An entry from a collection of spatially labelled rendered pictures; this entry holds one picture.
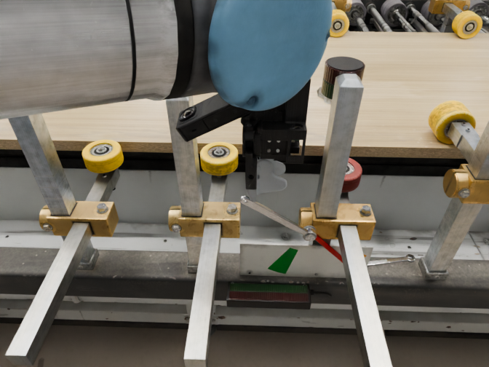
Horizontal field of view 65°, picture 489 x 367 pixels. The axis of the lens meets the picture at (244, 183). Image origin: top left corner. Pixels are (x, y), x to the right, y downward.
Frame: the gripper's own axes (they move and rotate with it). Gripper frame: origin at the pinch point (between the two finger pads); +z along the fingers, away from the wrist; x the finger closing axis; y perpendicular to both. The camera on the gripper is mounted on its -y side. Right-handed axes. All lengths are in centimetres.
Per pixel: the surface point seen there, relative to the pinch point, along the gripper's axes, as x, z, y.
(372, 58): 74, 8, 37
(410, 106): 44, 8, 39
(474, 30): 93, 5, 75
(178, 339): 27, 98, -27
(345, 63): 12.4, -15.8, 14.1
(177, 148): 6.2, -4.0, -11.7
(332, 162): 6.1, -1.7, 13.4
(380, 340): -16.7, 12.0, 18.9
